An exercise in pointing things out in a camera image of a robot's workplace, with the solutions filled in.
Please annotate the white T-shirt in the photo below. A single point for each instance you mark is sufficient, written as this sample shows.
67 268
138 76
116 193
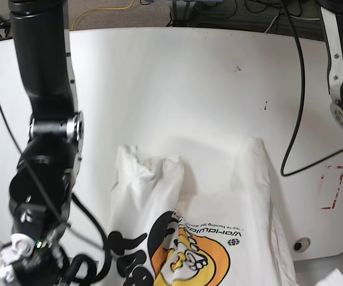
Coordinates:
157 236

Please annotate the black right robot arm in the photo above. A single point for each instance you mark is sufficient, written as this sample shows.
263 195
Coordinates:
40 192

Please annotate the red tape rectangle marking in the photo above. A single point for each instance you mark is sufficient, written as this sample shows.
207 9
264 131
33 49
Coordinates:
329 186

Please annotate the right table cable grommet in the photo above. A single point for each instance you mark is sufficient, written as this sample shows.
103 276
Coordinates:
301 245

